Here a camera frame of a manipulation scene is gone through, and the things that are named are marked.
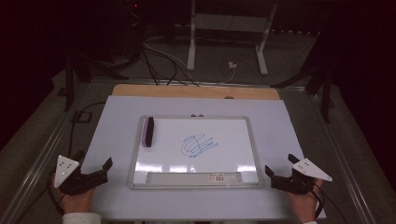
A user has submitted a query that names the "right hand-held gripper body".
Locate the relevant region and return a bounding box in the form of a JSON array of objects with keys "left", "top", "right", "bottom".
[{"left": 270, "top": 158, "right": 333, "bottom": 196}]

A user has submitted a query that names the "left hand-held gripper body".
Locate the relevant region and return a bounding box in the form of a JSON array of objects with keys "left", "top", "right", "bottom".
[{"left": 54, "top": 154, "right": 108, "bottom": 196}]

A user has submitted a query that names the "purple and black whiteboard eraser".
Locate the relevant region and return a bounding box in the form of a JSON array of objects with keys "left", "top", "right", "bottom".
[{"left": 141, "top": 116, "right": 156, "bottom": 148}]

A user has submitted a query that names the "person's left hand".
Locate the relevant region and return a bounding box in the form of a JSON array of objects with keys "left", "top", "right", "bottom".
[{"left": 52, "top": 173, "right": 96, "bottom": 216}]

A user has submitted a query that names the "person's right hand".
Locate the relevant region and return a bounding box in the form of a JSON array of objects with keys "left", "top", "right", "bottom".
[{"left": 285, "top": 178, "right": 325, "bottom": 224}]

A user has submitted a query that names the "black square floor plate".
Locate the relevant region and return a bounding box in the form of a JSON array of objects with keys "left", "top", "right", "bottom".
[{"left": 71, "top": 110, "right": 93, "bottom": 124}]

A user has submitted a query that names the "large white sheet board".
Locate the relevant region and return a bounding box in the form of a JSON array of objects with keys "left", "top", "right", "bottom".
[{"left": 62, "top": 94, "right": 327, "bottom": 222}]

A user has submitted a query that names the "silver framed whiteboard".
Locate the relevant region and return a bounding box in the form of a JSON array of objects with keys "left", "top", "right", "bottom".
[{"left": 126, "top": 115, "right": 265, "bottom": 190}]

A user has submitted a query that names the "black tripod stand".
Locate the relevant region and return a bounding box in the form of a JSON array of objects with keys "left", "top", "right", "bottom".
[
  {"left": 270, "top": 60, "right": 337, "bottom": 124},
  {"left": 56, "top": 53, "right": 130, "bottom": 113}
]

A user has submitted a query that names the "dark equipment rack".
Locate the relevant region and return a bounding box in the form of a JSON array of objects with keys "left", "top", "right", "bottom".
[{"left": 122, "top": 0, "right": 149, "bottom": 62}]

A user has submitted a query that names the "white metal stand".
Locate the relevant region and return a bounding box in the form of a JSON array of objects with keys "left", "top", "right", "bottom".
[{"left": 186, "top": 0, "right": 278, "bottom": 77}]

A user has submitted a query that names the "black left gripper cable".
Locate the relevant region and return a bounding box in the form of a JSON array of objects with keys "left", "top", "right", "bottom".
[{"left": 46, "top": 101, "right": 107, "bottom": 217}]

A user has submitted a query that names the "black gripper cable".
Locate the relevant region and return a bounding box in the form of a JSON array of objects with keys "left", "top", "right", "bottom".
[
  {"left": 312, "top": 179, "right": 348, "bottom": 224},
  {"left": 46, "top": 101, "right": 107, "bottom": 217}
]

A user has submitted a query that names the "aluminium frame rail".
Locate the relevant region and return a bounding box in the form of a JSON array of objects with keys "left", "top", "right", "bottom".
[
  {"left": 0, "top": 82, "right": 92, "bottom": 224},
  {"left": 90, "top": 77, "right": 307, "bottom": 93},
  {"left": 306, "top": 90, "right": 379, "bottom": 224}
]

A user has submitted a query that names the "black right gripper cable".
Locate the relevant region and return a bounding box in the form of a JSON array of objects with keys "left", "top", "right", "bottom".
[{"left": 312, "top": 179, "right": 348, "bottom": 224}]

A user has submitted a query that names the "bundle of black floor cables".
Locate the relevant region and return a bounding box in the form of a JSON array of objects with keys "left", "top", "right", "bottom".
[{"left": 136, "top": 35, "right": 200, "bottom": 88}]

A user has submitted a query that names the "white plug with cable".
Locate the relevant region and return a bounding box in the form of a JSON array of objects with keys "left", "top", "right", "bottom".
[{"left": 214, "top": 61, "right": 238, "bottom": 85}]

